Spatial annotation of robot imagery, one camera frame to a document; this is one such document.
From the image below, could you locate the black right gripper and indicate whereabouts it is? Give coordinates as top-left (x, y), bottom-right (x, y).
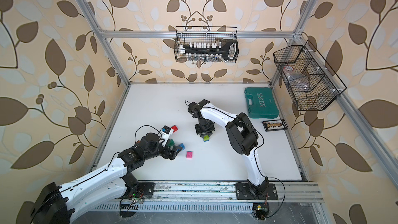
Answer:
top-left (195, 120), bottom-right (215, 138)

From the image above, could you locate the pink lego brick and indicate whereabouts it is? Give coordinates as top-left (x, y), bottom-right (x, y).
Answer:
top-left (186, 151), bottom-right (193, 159)

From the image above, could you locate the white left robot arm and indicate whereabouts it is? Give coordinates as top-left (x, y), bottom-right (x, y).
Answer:
top-left (28, 133), bottom-right (183, 224)

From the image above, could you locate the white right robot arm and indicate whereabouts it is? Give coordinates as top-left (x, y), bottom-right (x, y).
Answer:
top-left (188, 100), bottom-right (269, 195)

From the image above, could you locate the dark green lego brick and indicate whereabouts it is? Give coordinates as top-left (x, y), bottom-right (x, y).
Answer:
top-left (166, 139), bottom-right (175, 147)

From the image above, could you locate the red lego brick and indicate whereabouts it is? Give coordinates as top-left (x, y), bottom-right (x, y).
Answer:
top-left (171, 125), bottom-right (178, 132)

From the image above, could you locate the green plastic tool case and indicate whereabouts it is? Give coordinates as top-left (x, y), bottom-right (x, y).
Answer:
top-left (244, 87), bottom-right (279, 119)

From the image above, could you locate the black charging board with connectors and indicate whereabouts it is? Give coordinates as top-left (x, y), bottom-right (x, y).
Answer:
top-left (262, 119), bottom-right (288, 132)

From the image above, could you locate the small electronics board left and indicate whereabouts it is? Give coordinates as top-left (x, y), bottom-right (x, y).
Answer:
top-left (119, 191), bottom-right (145, 218)

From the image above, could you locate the small electronics board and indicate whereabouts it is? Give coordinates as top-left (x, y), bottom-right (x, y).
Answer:
top-left (119, 191), bottom-right (145, 218)
top-left (253, 203), bottom-right (269, 220)

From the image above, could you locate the black socket set holder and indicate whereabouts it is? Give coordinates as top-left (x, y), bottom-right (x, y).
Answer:
top-left (174, 39), bottom-right (239, 62)

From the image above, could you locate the small electronics board right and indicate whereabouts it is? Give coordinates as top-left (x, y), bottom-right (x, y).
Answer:
top-left (253, 203), bottom-right (269, 220)

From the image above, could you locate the plastic bag in basket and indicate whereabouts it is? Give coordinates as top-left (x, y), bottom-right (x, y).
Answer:
top-left (283, 66), bottom-right (311, 91)

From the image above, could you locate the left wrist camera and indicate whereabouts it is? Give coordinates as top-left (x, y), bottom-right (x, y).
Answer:
top-left (160, 125), bottom-right (174, 146)

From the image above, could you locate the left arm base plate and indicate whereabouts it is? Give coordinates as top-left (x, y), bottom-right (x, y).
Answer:
top-left (129, 182), bottom-right (155, 199)

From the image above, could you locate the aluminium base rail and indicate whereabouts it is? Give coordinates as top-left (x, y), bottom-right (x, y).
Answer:
top-left (140, 181), bottom-right (324, 203)

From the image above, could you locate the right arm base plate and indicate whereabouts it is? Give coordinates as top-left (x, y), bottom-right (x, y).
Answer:
top-left (235, 182), bottom-right (279, 201)

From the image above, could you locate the black wire basket centre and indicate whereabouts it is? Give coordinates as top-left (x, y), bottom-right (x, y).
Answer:
top-left (174, 26), bottom-right (239, 63)

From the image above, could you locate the black wire basket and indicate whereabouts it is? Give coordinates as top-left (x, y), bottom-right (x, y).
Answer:
top-left (273, 40), bottom-right (347, 111)
top-left (174, 26), bottom-right (239, 63)

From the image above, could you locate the black wire basket right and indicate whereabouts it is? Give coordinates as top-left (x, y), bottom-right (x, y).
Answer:
top-left (273, 40), bottom-right (347, 111)

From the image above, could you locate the horizontal aluminium frame bar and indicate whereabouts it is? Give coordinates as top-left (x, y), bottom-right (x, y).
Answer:
top-left (100, 31), bottom-right (296, 39)

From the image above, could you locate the aluminium frame post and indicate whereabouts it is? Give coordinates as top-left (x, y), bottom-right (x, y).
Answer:
top-left (294, 0), bottom-right (318, 37)

